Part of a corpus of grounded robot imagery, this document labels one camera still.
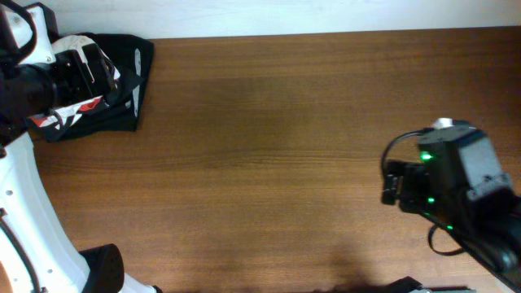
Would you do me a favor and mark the white t-shirt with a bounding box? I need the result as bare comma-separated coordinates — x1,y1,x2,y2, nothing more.
51,35,120,109

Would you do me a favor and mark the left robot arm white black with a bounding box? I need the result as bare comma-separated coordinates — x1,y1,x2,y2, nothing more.
1,1,154,292

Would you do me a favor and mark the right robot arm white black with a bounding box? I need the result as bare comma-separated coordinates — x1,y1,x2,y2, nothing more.
380,118,520,292

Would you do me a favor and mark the red and black folded garment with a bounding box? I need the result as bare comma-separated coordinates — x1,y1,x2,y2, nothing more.
25,96,110,141

